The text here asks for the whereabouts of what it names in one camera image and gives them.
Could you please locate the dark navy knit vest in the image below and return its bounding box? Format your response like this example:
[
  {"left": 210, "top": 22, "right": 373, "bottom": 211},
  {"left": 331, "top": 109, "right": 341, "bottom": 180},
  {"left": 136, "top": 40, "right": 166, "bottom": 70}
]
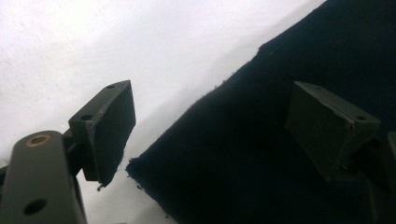
[{"left": 125, "top": 0, "right": 396, "bottom": 224}]

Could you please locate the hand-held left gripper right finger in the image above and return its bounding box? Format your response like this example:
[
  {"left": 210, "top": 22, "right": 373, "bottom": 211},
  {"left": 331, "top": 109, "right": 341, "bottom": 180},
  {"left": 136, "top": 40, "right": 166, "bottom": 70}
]
[{"left": 284, "top": 80, "right": 396, "bottom": 224}]

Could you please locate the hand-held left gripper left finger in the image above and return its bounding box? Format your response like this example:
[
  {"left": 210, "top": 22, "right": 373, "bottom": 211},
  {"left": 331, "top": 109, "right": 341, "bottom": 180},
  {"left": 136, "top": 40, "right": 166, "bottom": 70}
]
[{"left": 0, "top": 79, "right": 137, "bottom": 224}]

